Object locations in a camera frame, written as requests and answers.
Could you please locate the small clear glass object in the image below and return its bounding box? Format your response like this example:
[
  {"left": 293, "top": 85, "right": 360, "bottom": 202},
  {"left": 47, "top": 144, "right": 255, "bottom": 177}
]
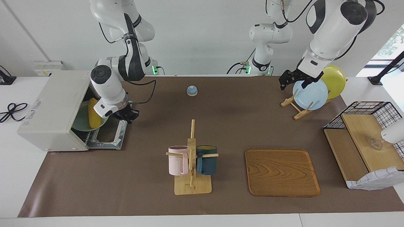
[{"left": 368, "top": 136, "right": 384, "bottom": 151}]

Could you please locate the yellow plate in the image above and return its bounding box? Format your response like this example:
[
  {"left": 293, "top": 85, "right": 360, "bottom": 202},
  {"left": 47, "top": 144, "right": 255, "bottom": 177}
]
[{"left": 319, "top": 65, "right": 347, "bottom": 100}]

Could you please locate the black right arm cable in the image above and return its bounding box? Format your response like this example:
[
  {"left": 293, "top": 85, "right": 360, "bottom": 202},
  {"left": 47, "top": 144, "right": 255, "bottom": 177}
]
[{"left": 126, "top": 79, "right": 157, "bottom": 105}]

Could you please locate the wooden plate rack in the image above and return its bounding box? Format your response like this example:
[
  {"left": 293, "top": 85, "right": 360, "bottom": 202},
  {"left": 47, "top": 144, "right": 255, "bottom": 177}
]
[{"left": 281, "top": 79, "right": 348, "bottom": 120}]

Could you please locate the black angled stand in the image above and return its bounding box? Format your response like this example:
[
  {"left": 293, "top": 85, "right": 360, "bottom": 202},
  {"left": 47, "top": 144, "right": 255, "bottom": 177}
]
[{"left": 368, "top": 50, "right": 404, "bottom": 85}]

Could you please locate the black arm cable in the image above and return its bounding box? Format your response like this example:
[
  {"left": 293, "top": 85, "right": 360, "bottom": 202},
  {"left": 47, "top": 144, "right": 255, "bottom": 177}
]
[
  {"left": 265, "top": 0, "right": 316, "bottom": 24},
  {"left": 126, "top": 79, "right": 157, "bottom": 105}
]

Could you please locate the black clamp stand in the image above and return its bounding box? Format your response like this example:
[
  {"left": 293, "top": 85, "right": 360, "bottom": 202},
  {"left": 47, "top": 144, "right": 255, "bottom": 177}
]
[{"left": 0, "top": 65, "right": 17, "bottom": 85}]

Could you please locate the wooden mug rack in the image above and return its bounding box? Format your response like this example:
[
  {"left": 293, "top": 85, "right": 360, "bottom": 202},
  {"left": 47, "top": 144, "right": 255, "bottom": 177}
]
[{"left": 166, "top": 119, "right": 219, "bottom": 195}]

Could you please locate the brown table mat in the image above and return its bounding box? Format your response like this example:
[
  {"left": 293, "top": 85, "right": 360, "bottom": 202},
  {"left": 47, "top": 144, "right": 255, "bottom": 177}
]
[{"left": 17, "top": 76, "right": 404, "bottom": 218}]

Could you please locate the white checkered cloth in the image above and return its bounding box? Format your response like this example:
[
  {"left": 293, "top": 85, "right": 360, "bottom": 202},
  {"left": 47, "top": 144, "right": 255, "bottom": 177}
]
[{"left": 346, "top": 166, "right": 404, "bottom": 190}]

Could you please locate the white rounded device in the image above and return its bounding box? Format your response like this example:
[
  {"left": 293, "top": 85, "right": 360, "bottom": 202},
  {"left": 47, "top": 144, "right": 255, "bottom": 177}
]
[{"left": 381, "top": 118, "right": 404, "bottom": 144}]

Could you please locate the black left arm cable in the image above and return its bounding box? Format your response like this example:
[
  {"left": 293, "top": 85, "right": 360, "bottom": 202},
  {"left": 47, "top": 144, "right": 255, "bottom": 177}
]
[{"left": 265, "top": 0, "right": 316, "bottom": 24}]

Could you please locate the pink mug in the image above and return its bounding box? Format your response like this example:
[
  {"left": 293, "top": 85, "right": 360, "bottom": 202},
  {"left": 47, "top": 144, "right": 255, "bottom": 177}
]
[{"left": 168, "top": 145, "right": 189, "bottom": 176}]

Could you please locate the dark blue mug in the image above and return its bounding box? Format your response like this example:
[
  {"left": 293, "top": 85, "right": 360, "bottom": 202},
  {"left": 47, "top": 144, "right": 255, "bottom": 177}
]
[{"left": 196, "top": 145, "right": 218, "bottom": 175}]

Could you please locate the pale green plate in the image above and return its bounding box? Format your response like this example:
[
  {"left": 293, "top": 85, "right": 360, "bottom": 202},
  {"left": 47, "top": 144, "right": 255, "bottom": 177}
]
[{"left": 72, "top": 100, "right": 110, "bottom": 132}]

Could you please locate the coiled black cable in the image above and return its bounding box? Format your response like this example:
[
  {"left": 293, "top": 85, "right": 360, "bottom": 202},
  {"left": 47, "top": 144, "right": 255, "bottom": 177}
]
[{"left": 0, "top": 102, "right": 28, "bottom": 123}]

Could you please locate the darker wooden board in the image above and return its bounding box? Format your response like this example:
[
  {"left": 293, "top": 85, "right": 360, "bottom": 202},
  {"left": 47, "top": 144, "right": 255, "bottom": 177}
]
[{"left": 324, "top": 129, "right": 370, "bottom": 183}]

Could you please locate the white toaster oven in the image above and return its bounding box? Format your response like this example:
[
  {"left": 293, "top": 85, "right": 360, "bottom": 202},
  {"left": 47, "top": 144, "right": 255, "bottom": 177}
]
[{"left": 17, "top": 70, "right": 128, "bottom": 152}]

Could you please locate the light wooden board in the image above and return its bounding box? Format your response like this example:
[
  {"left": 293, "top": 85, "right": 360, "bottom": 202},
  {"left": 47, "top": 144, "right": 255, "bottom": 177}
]
[{"left": 341, "top": 113, "right": 404, "bottom": 172}]

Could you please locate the white power strip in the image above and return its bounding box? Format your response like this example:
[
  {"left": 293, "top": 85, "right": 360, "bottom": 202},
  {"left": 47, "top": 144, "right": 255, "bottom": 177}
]
[{"left": 33, "top": 61, "right": 68, "bottom": 77}]

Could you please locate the light blue plate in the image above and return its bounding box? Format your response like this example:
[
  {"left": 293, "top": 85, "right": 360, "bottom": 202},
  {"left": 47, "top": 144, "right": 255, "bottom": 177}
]
[{"left": 293, "top": 78, "right": 329, "bottom": 111}]

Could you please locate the black wire basket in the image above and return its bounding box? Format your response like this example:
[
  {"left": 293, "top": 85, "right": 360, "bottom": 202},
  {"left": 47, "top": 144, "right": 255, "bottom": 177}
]
[{"left": 324, "top": 101, "right": 404, "bottom": 158}]

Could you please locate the brown wooden tray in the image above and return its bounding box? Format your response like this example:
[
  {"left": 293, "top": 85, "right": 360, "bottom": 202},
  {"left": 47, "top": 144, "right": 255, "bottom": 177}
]
[{"left": 245, "top": 149, "right": 321, "bottom": 197}]

